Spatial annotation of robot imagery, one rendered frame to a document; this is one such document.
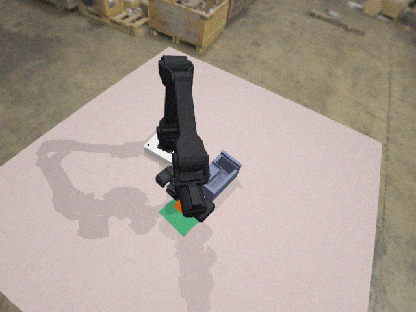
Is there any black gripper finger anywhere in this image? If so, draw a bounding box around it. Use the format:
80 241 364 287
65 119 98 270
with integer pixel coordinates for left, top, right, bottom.
166 188 179 201

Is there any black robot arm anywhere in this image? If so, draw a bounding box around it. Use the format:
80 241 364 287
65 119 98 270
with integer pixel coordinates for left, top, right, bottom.
156 55 211 218

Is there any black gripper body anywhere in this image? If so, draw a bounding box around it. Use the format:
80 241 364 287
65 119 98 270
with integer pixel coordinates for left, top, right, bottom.
155 166 215 222

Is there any orange l-shaped part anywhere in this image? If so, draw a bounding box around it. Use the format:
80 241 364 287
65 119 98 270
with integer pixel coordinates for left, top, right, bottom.
174 199 182 213

